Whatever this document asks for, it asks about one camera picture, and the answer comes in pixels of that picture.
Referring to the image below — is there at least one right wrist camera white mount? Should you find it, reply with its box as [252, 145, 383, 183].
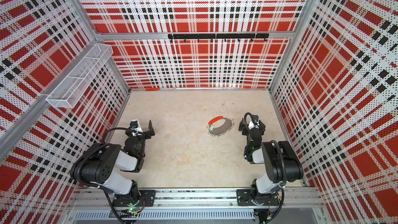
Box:
[248, 115, 260, 129]

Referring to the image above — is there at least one white wire mesh basket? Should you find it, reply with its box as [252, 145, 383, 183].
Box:
[46, 44, 113, 108]

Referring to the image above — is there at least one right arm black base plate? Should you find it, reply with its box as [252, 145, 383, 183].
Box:
[236, 189, 279, 206]

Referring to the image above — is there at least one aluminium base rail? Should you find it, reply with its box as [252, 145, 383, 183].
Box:
[66, 188, 325, 224]

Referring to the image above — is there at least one grey key organizer red handle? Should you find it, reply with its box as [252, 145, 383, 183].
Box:
[207, 116, 234, 136]

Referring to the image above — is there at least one black hook rail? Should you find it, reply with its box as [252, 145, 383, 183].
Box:
[167, 33, 269, 41]

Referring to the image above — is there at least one small key with teal tag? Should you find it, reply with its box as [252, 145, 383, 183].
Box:
[209, 124, 215, 132]

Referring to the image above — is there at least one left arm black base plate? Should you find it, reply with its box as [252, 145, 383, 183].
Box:
[112, 190, 156, 207]

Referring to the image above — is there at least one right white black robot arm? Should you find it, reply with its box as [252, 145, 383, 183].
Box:
[236, 113, 304, 206]

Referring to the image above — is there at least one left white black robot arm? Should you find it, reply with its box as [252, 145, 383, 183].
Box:
[70, 120, 155, 208]

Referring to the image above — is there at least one red strip at wall base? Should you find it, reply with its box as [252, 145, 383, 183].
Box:
[145, 88, 160, 92]

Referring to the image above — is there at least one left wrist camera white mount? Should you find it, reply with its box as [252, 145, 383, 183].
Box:
[129, 120, 142, 132]

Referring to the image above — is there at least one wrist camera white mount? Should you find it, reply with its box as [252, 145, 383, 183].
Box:
[248, 115, 260, 129]
[129, 120, 142, 132]

